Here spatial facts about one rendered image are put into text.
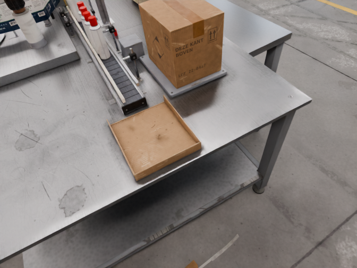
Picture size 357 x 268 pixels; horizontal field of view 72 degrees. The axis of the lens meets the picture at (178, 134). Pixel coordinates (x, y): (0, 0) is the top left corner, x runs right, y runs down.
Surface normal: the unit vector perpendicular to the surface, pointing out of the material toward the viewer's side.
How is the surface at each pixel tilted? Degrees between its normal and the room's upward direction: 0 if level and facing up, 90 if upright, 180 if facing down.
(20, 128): 0
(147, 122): 0
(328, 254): 0
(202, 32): 90
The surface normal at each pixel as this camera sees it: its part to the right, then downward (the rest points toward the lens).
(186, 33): 0.48, 0.65
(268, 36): -0.08, -0.63
